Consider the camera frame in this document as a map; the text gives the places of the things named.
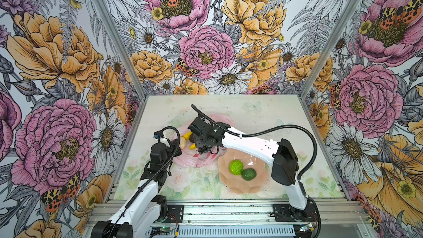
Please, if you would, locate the black corrugated cable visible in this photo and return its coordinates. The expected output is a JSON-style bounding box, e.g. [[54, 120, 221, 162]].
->
[[191, 104, 318, 181], [105, 125, 182, 238]]

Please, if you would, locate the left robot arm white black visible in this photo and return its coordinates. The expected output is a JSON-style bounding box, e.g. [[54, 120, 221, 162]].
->
[[90, 126, 181, 238]]

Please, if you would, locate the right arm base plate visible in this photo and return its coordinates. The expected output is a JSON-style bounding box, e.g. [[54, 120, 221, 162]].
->
[[270, 203, 320, 222]]

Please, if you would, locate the yellow fake lemon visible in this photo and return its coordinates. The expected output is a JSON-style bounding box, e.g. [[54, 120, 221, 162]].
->
[[182, 131, 192, 141]]

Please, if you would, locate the pink scalloped bowl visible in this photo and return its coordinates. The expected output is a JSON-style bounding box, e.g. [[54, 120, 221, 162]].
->
[[218, 148, 269, 195]]

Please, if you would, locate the green fake lime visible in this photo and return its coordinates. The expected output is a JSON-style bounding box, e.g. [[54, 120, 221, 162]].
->
[[229, 160, 243, 175]]

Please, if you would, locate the white vented cable duct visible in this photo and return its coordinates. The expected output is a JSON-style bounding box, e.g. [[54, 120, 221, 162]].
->
[[141, 225, 296, 238]]

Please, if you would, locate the pink plastic bag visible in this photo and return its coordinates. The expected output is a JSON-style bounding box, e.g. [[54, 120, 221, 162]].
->
[[171, 117, 227, 168]]

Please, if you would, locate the left circuit board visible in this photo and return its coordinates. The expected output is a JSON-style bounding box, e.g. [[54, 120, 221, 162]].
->
[[149, 227, 174, 236]]

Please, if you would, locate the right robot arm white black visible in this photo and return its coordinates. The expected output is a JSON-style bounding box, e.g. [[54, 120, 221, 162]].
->
[[188, 117, 317, 221]]

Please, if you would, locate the right circuit board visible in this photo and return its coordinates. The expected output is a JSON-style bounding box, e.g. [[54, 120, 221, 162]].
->
[[299, 223, 314, 232]]

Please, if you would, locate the circuit board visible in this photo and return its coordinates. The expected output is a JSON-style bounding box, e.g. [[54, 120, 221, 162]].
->
[[149, 227, 174, 236], [299, 223, 314, 232]]

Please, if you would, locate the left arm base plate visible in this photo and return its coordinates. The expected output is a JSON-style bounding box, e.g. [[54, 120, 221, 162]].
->
[[155, 205, 185, 224]]

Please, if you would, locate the beige fake potato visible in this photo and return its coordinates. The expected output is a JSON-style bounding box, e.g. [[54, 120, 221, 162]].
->
[[179, 137, 187, 150]]

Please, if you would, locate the right black corrugated cable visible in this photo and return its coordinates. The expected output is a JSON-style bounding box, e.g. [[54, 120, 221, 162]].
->
[[191, 104, 318, 181]]

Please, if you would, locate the dark green fake fruit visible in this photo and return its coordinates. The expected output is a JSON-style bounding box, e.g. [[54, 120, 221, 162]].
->
[[241, 168, 257, 181]]

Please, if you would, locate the left black corrugated cable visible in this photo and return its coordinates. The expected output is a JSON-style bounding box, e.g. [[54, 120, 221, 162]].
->
[[105, 125, 182, 238]]

